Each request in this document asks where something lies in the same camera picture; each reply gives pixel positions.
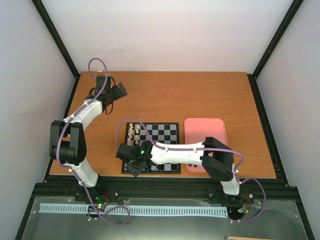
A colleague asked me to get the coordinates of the black aluminium frame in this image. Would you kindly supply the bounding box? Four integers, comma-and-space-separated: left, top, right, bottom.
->
14, 0, 316, 240

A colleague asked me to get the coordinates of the right circuit board connector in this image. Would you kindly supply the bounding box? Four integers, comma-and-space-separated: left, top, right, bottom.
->
237, 195, 252, 215

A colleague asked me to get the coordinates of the left green circuit board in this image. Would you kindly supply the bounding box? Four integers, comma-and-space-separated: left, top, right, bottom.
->
94, 193, 110, 213

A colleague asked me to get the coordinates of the light blue slotted cable duct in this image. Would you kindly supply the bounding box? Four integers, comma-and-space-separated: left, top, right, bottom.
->
38, 203, 228, 218

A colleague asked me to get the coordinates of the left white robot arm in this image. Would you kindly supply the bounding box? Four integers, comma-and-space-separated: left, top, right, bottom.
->
49, 75, 128, 202

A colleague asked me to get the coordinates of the black and silver chessboard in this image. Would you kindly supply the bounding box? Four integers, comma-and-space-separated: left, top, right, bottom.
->
124, 122, 181, 175

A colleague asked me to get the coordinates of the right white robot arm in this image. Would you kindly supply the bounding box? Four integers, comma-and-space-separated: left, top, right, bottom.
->
115, 137, 243, 196

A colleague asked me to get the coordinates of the pink plastic tray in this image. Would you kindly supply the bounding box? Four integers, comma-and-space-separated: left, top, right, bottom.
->
183, 117, 229, 174

